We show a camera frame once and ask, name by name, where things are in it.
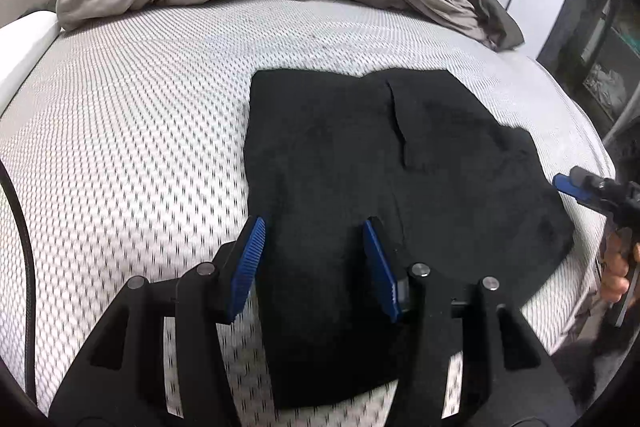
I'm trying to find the black pants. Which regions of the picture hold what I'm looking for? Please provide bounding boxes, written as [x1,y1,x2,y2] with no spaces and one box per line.
[246,67,575,411]

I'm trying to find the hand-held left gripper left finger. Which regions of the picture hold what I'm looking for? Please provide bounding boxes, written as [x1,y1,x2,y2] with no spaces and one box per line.
[49,215,267,427]

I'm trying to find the person's right hand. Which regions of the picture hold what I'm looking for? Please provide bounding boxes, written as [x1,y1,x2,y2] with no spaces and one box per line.
[599,227,640,304]

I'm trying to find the glass display cabinet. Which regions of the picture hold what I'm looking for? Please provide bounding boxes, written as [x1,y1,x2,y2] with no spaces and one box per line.
[536,0,640,140]

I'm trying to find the black braided cable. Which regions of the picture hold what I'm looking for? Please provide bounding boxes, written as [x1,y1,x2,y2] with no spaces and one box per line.
[0,166,36,397]

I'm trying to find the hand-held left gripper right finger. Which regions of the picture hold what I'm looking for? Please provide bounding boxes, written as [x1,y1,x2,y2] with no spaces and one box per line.
[362,216,579,427]

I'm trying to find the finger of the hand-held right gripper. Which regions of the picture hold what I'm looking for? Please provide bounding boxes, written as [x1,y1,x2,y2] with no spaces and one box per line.
[552,166,610,214]

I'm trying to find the white bed frame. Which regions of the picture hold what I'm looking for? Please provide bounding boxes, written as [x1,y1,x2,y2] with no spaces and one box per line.
[0,9,62,118]

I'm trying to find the white mesh mattress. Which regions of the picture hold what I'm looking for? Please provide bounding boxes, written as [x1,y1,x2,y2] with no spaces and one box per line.
[0,0,617,427]

